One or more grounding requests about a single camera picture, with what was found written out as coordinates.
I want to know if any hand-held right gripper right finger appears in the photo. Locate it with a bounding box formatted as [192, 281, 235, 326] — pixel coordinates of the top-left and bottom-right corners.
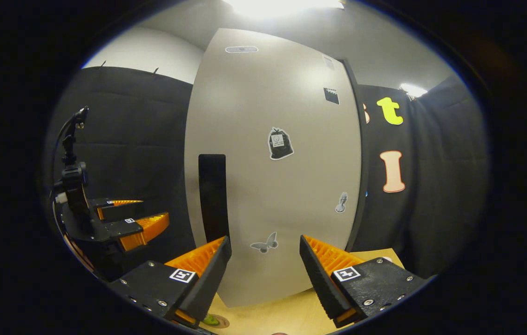
[299, 234, 433, 329]

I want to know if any black door handle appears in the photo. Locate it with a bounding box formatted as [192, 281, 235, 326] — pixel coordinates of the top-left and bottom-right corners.
[198, 154, 230, 245]

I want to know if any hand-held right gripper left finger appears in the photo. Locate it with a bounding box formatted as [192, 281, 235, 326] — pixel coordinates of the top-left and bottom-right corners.
[107, 235, 233, 329]

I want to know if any black cable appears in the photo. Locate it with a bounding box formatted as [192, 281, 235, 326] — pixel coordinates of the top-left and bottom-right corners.
[51, 111, 96, 273]

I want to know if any black backdrop cloth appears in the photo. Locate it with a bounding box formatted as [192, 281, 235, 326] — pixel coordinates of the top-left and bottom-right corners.
[44, 66, 491, 281]

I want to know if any light grey cabinet door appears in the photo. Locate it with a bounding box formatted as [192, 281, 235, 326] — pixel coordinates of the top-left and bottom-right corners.
[183, 28, 363, 308]

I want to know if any ceiling light panel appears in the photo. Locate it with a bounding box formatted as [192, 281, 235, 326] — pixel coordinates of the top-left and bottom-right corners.
[401, 83, 428, 98]
[224, 0, 345, 19]

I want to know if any round brown coaster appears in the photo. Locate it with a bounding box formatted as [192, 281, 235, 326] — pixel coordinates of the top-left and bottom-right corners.
[198, 314, 230, 329]

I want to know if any grey cabinet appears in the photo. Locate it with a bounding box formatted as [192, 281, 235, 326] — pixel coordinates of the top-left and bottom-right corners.
[336, 57, 372, 254]

